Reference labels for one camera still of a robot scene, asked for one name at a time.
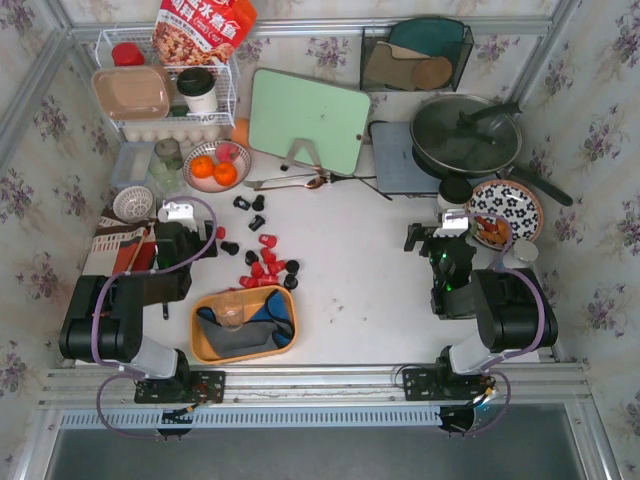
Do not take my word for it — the clear glass cup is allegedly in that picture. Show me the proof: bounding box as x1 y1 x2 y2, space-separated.
211 291 245 331

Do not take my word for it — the grey blue cloth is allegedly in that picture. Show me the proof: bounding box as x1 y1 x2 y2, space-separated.
195 288 295 359

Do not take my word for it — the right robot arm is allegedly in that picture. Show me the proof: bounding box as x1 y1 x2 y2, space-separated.
398 223 558 407

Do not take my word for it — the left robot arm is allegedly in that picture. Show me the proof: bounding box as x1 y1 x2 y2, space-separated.
59 221 225 404

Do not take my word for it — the orange storage basket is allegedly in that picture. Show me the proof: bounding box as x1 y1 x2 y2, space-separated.
189 284 300 365

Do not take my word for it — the black capsule left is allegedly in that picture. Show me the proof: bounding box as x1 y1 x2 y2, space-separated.
220 241 240 256

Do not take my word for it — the black capsule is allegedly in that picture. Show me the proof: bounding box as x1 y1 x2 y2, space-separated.
283 274 299 291
248 215 266 232
220 241 240 256
251 195 265 212
285 260 300 275
245 250 260 266

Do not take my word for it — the black capsule number four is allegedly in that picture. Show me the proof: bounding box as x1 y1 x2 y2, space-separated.
233 196 251 211

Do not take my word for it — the black capsule middle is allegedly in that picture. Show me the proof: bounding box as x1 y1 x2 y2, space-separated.
248 215 266 232

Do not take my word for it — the black capsule centre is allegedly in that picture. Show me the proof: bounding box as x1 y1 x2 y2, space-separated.
245 250 260 266

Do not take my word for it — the black capsule upper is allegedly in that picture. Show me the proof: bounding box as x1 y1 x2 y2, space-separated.
251 195 265 212

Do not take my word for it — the striped orange cloth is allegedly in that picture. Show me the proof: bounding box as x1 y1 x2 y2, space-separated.
82 208 156 277

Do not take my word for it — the paper cup black lid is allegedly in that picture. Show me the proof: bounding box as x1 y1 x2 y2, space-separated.
436 176 473 213

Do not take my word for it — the white small strainer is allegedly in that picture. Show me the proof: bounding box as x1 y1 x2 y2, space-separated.
112 186 154 223

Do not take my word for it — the fruit bowl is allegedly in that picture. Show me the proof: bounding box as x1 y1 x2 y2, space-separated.
182 140 252 193

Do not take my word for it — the silver fork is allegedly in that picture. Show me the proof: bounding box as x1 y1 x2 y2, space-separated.
242 174 314 189

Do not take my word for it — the grey induction cooker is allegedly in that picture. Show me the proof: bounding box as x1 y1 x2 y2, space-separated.
368 121 440 197

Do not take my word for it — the red capsule upper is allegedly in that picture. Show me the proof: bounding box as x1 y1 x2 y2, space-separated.
258 234 278 249

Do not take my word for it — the red capsule number two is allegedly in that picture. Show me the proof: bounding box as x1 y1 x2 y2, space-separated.
260 247 277 264

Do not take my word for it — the red capsule lower left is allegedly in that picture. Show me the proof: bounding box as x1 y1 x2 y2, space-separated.
238 276 259 289

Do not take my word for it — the white blue bottle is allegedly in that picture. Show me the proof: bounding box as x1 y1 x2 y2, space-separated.
507 238 539 268

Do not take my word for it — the red capsule cluster piece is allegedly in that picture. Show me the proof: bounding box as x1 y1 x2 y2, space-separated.
267 260 286 276

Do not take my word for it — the dark glass cup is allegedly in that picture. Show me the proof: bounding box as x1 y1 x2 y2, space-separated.
154 138 183 170

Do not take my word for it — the floral patterned plate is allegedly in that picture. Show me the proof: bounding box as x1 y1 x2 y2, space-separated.
466 180 544 250

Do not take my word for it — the egg carton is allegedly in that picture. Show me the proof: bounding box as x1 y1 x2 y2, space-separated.
122 126 225 148

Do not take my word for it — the blue plastic container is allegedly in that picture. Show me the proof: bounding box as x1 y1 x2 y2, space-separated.
111 142 154 190

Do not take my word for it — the black capsule lower right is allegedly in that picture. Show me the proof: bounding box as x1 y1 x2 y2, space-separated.
283 274 299 291

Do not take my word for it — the black pan with lid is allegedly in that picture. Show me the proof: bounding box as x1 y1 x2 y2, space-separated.
409 94 573 207

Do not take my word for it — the copper spoon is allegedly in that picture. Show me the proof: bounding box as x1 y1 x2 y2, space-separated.
254 176 326 192

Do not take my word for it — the green cutting board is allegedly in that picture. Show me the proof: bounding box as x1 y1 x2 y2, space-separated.
248 68 371 175

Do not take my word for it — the white black lid cup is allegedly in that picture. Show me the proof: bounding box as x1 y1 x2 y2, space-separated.
176 67 218 114

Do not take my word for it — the beige rectangular tray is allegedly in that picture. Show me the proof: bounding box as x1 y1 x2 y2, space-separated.
92 65 172 122

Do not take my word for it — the round cork coaster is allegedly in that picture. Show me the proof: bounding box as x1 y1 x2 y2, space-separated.
411 57 453 90

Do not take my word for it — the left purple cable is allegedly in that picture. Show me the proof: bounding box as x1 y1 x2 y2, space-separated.
92 195 219 440

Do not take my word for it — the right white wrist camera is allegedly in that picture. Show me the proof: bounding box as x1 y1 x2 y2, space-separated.
433 209 470 238

